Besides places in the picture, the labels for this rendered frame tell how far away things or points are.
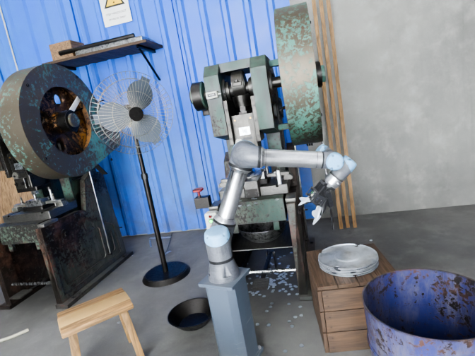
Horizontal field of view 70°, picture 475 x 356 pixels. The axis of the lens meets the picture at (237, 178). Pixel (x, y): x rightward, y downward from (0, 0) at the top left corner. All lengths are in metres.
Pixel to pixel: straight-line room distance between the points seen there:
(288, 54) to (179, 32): 1.94
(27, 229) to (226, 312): 1.79
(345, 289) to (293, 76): 1.06
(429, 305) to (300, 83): 1.14
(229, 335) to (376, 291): 0.70
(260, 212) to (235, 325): 0.73
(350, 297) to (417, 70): 2.33
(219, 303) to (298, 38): 1.34
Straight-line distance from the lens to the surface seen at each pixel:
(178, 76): 3.58
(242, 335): 1.74
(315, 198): 1.66
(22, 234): 3.03
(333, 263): 1.80
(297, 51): 1.85
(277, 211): 2.10
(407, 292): 1.58
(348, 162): 1.66
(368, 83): 3.42
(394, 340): 1.25
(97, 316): 1.94
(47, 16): 4.36
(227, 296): 1.62
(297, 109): 1.86
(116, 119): 2.55
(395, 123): 3.48
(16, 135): 2.57
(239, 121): 2.19
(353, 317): 1.79
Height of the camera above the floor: 1.19
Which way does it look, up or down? 11 degrees down
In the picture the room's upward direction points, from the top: 10 degrees counter-clockwise
